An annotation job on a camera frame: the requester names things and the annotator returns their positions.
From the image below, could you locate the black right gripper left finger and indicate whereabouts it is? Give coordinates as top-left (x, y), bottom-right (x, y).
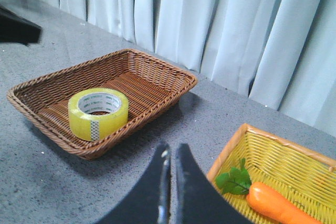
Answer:
top-left (97, 142), bottom-right (171, 223)

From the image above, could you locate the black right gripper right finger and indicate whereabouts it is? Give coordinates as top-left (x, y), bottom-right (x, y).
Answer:
top-left (176, 144), bottom-right (251, 224)

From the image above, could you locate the yellow tape roll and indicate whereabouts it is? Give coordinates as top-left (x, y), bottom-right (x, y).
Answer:
top-left (68, 88), bottom-right (129, 142)

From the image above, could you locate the orange plastic carrot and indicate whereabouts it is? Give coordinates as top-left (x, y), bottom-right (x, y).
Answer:
top-left (215, 158), bottom-right (320, 223)

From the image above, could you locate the yellow wicker basket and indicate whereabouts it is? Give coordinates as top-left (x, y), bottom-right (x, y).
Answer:
top-left (207, 124), bottom-right (335, 223)

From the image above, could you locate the brown wicker basket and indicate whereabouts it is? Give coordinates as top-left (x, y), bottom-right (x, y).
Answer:
top-left (7, 49), bottom-right (197, 160)

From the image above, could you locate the white pleated curtain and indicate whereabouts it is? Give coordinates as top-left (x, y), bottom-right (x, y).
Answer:
top-left (40, 0), bottom-right (335, 135)

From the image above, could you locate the black object at table edge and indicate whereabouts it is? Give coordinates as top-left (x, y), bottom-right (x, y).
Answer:
top-left (1, 6), bottom-right (42, 45)

